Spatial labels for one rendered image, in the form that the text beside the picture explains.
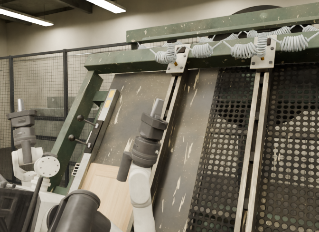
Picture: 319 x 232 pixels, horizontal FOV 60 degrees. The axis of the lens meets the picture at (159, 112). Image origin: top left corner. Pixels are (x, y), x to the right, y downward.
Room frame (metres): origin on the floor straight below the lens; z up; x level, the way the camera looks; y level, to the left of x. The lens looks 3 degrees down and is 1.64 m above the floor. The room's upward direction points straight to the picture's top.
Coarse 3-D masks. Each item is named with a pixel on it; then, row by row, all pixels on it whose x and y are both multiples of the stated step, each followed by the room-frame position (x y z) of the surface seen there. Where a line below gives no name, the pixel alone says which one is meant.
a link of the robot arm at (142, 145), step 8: (144, 120) 0.90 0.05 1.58; (152, 120) 0.85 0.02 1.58; (160, 120) 0.88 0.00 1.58; (144, 128) 0.89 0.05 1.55; (152, 128) 0.85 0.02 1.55; (160, 128) 0.84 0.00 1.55; (136, 136) 0.91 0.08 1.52; (144, 136) 0.87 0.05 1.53; (152, 136) 0.86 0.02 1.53; (160, 136) 0.87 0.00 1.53; (136, 144) 0.87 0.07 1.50; (144, 144) 0.86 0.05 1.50; (152, 144) 0.86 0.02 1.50; (160, 144) 0.89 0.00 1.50; (136, 152) 0.87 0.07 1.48; (144, 152) 0.86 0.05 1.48; (152, 152) 0.86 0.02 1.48
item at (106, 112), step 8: (104, 104) 1.65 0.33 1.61; (112, 104) 1.64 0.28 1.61; (104, 112) 1.61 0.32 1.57; (112, 112) 1.64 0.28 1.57; (104, 120) 1.58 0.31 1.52; (104, 128) 1.58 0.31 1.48; (96, 144) 1.52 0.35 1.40; (96, 152) 1.52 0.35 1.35; (88, 160) 1.47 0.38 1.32; (80, 168) 1.46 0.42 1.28; (88, 168) 1.46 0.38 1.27; (80, 176) 1.43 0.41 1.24; (72, 184) 1.42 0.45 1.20; (80, 184) 1.41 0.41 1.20
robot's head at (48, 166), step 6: (48, 156) 0.89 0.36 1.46; (36, 162) 0.96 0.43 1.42; (42, 162) 0.88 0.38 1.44; (48, 162) 0.89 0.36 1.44; (54, 162) 0.90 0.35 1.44; (36, 168) 0.91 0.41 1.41; (42, 168) 0.88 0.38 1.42; (48, 168) 0.89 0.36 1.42; (54, 168) 0.90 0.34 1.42; (42, 174) 0.87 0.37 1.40; (48, 174) 0.88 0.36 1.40; (54, 174) 0.89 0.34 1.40; (36, 180) 0.90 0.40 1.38; (48, 180) 0.92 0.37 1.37
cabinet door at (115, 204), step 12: (96, 168) 1.44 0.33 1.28; (108, 168) 1.41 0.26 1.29; (84, 180) 1.43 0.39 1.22; (96, 180) 1.40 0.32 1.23; (108, 180) 1.37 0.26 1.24; (96, 192) 1.36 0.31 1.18; (108, 192) 1.33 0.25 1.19; (120, 192) 1.31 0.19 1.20; (108, 204) 1.30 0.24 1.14; (120, 204) 1.27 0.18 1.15; (108, 216) 1.26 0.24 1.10; (120, 216) 1.24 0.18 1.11; (120, 228) 1.21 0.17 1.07
